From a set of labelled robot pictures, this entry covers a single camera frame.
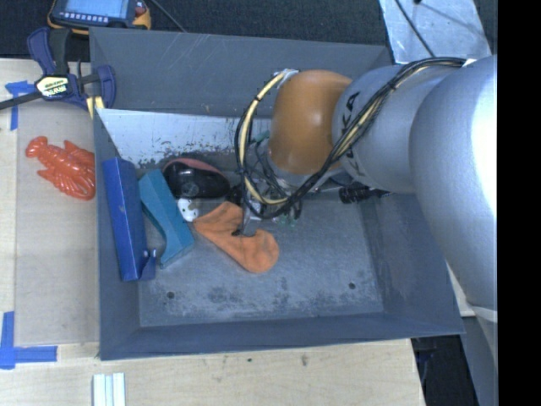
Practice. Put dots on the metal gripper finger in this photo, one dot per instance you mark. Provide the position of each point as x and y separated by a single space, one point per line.
253 226
242 225

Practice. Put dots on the orange cloth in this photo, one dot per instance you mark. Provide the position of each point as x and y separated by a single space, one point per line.
249 250

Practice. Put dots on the small white plastic thing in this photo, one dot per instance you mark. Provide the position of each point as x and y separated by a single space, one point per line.
187 210

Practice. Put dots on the grey metal bin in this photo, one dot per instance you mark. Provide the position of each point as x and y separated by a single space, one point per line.
262 298

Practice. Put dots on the teal flat block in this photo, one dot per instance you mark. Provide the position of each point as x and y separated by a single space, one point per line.
167 218

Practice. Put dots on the blue flat block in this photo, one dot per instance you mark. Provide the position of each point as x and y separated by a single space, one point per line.
124 218

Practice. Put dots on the red toy lobster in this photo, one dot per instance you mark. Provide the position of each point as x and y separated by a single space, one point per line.
67 167

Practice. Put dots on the pale wood board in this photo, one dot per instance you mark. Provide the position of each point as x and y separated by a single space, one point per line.
55 260

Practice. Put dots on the black cylinder on white bracket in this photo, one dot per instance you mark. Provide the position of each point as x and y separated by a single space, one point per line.
356 193

